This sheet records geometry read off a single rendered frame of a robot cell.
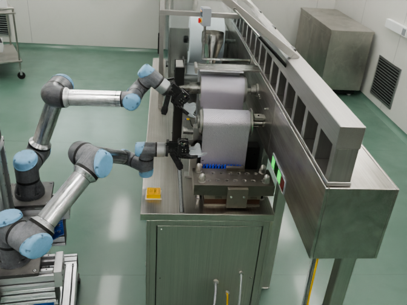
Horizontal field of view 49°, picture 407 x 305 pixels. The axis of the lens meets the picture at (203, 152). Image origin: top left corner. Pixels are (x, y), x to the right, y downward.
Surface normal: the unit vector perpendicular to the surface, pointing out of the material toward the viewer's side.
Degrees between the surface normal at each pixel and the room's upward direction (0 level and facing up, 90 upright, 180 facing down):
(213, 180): 0
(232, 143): 90
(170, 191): 0
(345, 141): 90
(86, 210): 0
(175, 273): 90
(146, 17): 90
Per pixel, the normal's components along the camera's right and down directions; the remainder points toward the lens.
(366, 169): 0.07, -0.88
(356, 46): 0.07, 0.48
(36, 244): 0.76, 0.43
